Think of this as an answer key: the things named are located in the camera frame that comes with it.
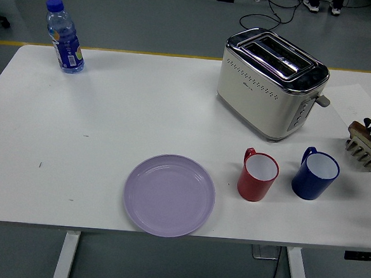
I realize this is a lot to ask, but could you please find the black under-table cable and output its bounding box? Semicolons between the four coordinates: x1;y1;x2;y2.
269;246;282;278

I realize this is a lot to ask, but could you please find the metal toast rack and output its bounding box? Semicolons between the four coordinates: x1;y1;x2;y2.
343;134;371;174

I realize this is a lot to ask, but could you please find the purple plate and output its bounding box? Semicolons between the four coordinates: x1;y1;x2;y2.
120;151;219;241

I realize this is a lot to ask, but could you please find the black table control panel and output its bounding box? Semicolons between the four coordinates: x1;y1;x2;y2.
344;251;371;263

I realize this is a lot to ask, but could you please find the grey under-table box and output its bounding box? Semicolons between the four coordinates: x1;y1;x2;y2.
250;244;282;261

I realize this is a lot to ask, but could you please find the black floor cable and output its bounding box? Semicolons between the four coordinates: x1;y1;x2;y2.
238;0;311;35

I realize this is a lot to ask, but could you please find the cream and chrome toaster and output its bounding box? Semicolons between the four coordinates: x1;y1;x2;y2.
213;24;334;146

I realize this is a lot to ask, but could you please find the person's shoe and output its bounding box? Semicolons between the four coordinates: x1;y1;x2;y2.
328;0;346;17
301;0;322;14

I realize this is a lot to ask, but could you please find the slice of toast bread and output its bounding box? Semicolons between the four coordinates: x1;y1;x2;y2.
347;121;371;142

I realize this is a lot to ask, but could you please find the blue labelled water bottle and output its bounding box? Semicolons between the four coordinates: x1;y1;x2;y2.
41;0;90;76

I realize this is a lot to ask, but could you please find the blue mug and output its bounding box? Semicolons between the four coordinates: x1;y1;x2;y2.
290;145;342;202

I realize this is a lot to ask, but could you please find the red mug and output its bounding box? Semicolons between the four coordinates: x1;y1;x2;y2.
235;146;281;204

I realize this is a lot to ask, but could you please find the grey toaster lever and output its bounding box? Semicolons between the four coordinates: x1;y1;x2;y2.
313;93;332;110

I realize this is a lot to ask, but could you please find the white table leg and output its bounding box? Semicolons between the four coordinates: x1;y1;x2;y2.
51;230;81;278
283;247;314;278

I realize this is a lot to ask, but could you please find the white paper sheet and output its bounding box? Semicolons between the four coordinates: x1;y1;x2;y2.
322;80;371;131

